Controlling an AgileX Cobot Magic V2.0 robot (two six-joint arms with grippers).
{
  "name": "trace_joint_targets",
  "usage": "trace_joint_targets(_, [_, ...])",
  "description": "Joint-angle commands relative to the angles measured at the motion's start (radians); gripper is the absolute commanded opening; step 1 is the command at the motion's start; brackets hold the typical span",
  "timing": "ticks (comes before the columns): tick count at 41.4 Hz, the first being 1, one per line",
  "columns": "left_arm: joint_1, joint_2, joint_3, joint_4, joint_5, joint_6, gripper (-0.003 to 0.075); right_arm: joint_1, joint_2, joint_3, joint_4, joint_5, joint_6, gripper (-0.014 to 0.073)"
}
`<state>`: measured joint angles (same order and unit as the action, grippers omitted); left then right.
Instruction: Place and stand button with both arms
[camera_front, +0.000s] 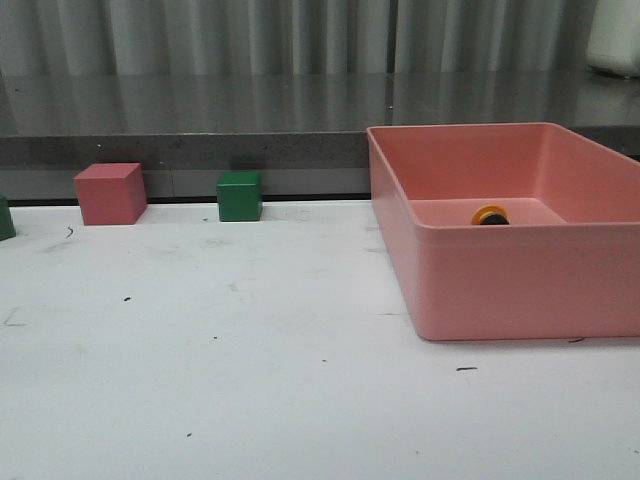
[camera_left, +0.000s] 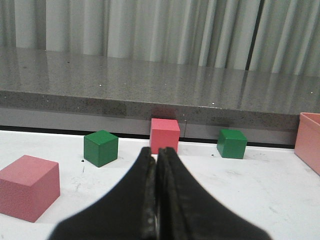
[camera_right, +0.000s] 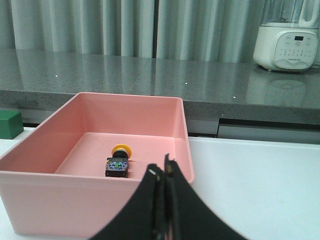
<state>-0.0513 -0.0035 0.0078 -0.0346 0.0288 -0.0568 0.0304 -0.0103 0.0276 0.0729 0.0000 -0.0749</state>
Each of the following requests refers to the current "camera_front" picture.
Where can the green block at left edge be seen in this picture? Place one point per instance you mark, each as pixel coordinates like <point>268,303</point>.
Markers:
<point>7,228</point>

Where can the yellow push button switch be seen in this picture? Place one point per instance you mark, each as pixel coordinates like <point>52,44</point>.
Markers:
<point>490,214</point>

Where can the pink cube block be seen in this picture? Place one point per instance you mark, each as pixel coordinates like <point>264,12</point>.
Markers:
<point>111,193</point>

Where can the pink plastic bin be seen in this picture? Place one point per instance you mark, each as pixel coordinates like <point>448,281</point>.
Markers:
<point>567,265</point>

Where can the green cube block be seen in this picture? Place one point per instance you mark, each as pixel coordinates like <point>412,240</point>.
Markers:
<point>239,196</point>

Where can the dark stone counter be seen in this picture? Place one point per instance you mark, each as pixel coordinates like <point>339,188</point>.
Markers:
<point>306,134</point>

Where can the white appliance in background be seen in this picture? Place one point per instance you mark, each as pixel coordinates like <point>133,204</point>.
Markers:
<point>613,44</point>

